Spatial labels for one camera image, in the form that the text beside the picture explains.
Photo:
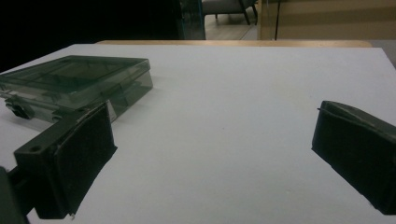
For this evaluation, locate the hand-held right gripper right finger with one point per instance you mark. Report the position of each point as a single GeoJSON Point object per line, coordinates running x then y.
{"type": "Point", "coordinates": [358, 152]}

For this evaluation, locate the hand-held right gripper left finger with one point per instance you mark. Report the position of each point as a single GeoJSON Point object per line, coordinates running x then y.
{"type": "Point", "coordinates": [81, 155]}

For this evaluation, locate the clear grey plastic organizer box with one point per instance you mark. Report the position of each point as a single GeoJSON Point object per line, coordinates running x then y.
{"type": "Point", "coordinates": [77, 74]}

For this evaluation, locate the light wooden shelf unit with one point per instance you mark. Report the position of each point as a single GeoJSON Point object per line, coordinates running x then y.
{"type": "Point", "coordinates": [336, 18]}

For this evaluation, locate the white table board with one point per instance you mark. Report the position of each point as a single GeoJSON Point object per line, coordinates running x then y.
{"type": "Point", "coordinates": [224, 109]}

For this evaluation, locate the black cabinet with glass side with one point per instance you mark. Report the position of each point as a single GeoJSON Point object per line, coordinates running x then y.
{"type": "Point", "coordinates": [193, 18]}

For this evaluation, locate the grey chair with dark legs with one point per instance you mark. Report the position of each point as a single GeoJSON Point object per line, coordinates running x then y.
{"type": "Point", "coordinates": [224, 6]}

